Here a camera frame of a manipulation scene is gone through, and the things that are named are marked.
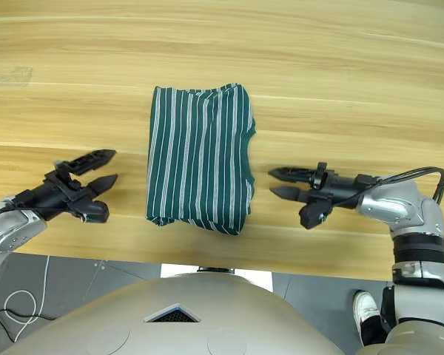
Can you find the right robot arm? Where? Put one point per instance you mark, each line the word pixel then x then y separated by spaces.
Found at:
pixel 414 207

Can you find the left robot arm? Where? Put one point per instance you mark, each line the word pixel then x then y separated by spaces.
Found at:
pixel 7 233

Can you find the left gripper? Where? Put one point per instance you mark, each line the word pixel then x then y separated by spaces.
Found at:
pixel 46 196

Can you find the person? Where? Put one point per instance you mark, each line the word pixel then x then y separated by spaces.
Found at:
pixel 366 310

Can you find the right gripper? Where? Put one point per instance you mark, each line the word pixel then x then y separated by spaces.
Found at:
pixel 342 186

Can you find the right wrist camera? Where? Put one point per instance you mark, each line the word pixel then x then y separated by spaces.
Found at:
pixel 312 216

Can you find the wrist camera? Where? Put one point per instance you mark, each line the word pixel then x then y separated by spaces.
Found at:
pixel 94 211
pixel 312 216

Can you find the robot body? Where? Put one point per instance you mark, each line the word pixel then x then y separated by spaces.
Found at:
pixel 177 318

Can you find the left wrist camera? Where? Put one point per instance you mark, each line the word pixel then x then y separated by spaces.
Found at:
pixel 94 211

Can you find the green white striped T-shirt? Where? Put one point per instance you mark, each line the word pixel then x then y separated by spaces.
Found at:
pixel 200 159

